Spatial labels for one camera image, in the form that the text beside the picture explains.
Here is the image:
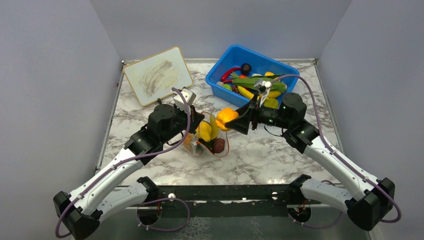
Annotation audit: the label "white drawing board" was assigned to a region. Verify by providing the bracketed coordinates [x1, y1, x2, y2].
[123, 46, 194, 107]

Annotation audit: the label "yellow toy starfruit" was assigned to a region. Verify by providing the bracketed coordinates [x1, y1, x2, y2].
[263, 98, 279, 109]

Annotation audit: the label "green leafy vegetable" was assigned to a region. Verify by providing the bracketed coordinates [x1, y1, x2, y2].
[232, 75, 288, 93]

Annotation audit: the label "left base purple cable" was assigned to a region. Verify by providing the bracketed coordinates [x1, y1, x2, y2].
[136, 196, 191, 233]

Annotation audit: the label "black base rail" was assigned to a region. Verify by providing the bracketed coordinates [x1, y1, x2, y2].
[137, 184, 317, 218]

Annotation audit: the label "red toy grapes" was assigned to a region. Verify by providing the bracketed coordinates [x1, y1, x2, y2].
[231, 85, 240, 94]

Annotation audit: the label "small yellow toy fruit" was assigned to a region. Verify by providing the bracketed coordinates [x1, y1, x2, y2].
[264, 71, 275, 78]

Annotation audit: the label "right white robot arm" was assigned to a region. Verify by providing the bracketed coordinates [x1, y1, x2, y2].
[224, 93, 395, 231]

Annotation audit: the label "dark purple passion fruit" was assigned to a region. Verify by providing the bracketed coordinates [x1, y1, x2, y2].
[211, 137, 226, 154]

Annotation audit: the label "orange toy bell pepper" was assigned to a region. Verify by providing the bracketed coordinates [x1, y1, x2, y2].
[215, 107, 240, 132]

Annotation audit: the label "clear orange zip bag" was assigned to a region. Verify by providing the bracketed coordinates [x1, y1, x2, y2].
[182, 111, 230, 158]

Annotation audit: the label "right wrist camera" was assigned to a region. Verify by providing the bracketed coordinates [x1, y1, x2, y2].
[253, 79, 272, 100]

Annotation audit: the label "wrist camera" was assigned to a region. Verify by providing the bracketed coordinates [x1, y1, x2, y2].
[253, 79, 272, 100]
[173, 88, 197, 111]

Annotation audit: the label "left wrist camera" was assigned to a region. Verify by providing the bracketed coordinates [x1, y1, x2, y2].
[173, 88, 197, 111]

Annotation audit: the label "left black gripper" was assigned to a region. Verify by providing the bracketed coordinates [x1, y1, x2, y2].
[161, 104, 205, 144]

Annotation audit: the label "dark round plum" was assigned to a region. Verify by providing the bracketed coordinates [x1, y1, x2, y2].
[240, 63, 252, 76]

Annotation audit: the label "green toy lime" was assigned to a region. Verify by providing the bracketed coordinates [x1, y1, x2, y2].
[222, 84, 233, 91]

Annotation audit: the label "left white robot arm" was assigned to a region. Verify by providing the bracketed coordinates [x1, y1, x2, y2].
[53, 104, 205, 240]

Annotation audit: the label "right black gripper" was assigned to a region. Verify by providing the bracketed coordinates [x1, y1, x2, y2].
[226, 93, 292, 134]

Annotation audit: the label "yellow toy banana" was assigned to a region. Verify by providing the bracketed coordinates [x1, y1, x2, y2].
[237, 86, 282, 100]
[209, 115, 219, 140]

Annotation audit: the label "red toy chili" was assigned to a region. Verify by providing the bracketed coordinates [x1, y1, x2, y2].
[220, 66, 241, 83]

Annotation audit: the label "blue plastic bin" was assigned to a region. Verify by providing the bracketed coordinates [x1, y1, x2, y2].
[205, 44, 300, 107]

